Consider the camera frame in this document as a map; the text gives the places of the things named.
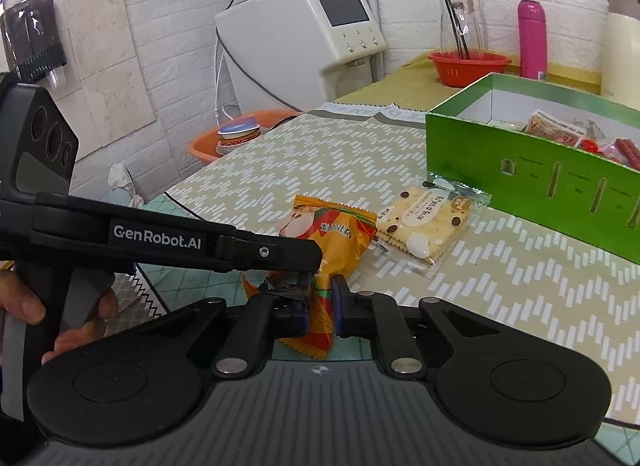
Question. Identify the dark plastic wall holder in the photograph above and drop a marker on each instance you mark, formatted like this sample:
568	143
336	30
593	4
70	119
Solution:
30	40

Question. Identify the orange plastic basin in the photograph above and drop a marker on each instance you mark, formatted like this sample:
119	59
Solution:
200	151

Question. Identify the cream thermal jug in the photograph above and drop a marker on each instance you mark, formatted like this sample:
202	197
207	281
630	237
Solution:
622	45

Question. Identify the red plastic basket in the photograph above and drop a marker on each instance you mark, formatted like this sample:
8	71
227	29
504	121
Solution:
470	71

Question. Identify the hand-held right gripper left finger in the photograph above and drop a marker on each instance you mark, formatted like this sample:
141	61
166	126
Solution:
297	321

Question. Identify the person's left hand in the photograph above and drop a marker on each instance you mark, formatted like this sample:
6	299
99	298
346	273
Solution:
22	303

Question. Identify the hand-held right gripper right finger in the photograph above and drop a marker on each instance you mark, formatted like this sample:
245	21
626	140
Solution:
340	306

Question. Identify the orange snack packet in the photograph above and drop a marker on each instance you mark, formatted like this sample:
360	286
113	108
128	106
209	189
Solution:
340	241

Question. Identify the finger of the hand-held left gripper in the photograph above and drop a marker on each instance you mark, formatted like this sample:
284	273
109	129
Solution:
280	253

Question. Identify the black straw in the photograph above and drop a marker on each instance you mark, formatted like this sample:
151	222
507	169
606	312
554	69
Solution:
460	33

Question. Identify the clear packet with red label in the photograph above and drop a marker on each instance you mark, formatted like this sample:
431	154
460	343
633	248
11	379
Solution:
555	128

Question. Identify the red sausage packet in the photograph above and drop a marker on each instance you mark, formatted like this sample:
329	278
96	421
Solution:
627	151

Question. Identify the green cardboard box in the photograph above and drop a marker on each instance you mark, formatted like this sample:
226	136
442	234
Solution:
475	155

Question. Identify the blue-lid bowl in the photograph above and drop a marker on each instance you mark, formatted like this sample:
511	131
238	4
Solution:
237	128

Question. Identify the clear cracker packet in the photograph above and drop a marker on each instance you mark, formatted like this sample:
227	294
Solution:
425	226

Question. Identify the white crumpled cloth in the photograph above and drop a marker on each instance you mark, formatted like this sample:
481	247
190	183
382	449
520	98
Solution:
124	183

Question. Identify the glass carafe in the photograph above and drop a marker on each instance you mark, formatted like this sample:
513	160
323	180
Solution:
474	20

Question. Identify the pink thermos bottle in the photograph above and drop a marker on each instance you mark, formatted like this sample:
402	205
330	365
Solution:
532	40

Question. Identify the patterned quilt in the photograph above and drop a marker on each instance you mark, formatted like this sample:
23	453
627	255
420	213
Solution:
500	271

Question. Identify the white water dispenser with screen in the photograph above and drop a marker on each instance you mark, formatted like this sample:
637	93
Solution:
270	45

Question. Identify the beige tile panel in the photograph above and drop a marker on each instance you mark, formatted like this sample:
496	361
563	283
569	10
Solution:
110	70

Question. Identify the black chopsticks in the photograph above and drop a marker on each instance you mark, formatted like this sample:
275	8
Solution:
450	15

